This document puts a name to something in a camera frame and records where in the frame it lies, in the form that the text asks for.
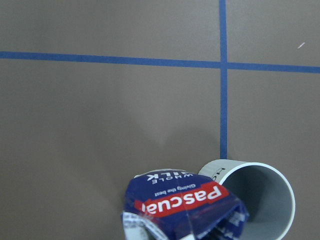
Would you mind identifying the blue Pascual milk carton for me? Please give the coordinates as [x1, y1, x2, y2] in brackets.
[121, 169, 249, 240]

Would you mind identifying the white mug grey inside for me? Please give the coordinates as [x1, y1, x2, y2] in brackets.
[199, 159, 296, 240]

